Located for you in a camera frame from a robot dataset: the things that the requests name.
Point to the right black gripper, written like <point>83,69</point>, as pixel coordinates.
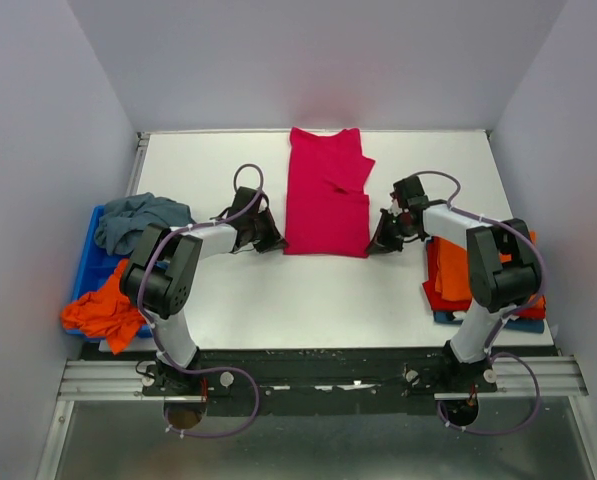
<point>382,243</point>

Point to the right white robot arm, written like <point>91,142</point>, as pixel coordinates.
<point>505,269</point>

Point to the magenta t shirt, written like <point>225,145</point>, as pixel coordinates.
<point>327,209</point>

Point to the blue plastic bin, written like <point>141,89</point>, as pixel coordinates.
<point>95,267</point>

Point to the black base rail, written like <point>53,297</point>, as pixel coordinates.
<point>319,382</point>

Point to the crumpled orange t shirt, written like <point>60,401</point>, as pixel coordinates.
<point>105,313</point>

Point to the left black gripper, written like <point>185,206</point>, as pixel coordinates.
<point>274,241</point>

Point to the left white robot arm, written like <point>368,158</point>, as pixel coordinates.
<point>159,275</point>

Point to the crumpled grey-blue t shirt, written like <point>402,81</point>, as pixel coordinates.
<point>123,220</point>

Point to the folded blue t shirt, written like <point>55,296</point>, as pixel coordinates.
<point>516,323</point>

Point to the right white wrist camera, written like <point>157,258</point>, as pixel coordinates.
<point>394,207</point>

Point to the folded red t shirt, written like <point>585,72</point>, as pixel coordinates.
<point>435,295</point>

